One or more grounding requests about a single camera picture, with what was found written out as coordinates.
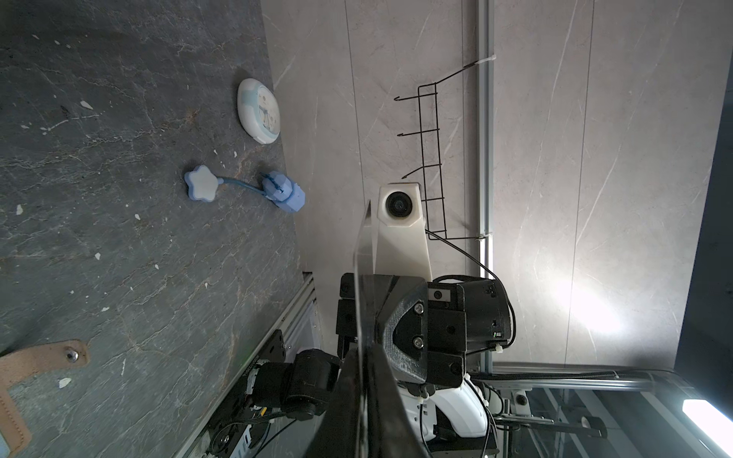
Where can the white round clock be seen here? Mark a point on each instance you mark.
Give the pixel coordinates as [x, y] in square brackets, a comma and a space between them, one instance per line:
[258, 111]

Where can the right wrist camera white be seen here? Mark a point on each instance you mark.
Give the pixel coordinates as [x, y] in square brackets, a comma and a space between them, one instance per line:
[401, 239]

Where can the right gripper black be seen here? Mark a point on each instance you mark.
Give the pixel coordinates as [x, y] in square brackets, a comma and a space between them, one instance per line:
[423, 331]

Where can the blue dish brush toy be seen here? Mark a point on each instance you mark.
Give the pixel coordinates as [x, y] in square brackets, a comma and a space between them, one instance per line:
[286, 194]

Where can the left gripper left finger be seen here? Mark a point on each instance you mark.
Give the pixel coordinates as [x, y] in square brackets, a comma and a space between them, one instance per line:
[338, 434]

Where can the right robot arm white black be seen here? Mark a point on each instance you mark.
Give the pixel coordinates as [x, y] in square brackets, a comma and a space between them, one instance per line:
[398, 385]

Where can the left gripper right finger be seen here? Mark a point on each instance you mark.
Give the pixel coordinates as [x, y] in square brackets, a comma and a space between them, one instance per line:
[388, 429]

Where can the black wire hook rack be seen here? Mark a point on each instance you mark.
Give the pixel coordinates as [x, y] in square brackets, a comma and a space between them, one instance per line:
[432, 154]

